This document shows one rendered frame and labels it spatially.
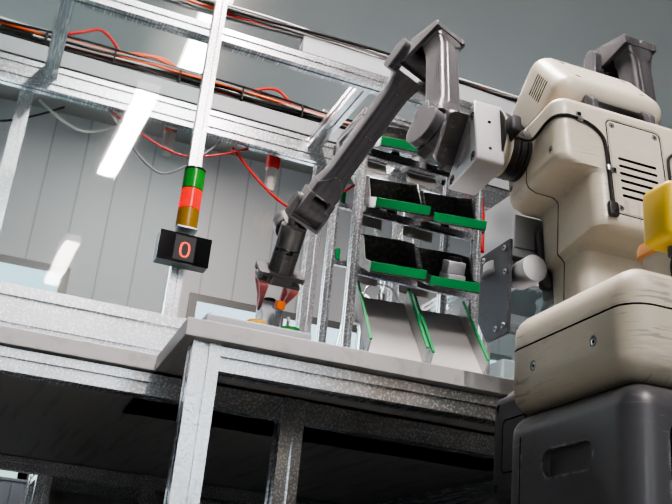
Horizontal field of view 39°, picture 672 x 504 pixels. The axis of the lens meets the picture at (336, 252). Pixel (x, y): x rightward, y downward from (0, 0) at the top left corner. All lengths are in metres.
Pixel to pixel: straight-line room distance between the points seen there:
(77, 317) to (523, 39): 3.37
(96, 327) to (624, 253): 0.94
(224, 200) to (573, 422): 5.02
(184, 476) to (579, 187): 0.74
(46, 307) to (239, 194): 4.24
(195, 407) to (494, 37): 3.55
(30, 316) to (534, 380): 1.00
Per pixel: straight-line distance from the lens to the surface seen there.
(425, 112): 1.68
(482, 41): 4.82
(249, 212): 5.97
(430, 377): 1.60
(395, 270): 2.16
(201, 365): 1.50
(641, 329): 1.01
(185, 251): 2.19
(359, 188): 2.33
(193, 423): 1.49
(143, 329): 1.84
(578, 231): 1.49
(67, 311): 1.82
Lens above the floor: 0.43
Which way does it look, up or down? 22 degrees up
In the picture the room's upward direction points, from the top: 6 degrees clockwise
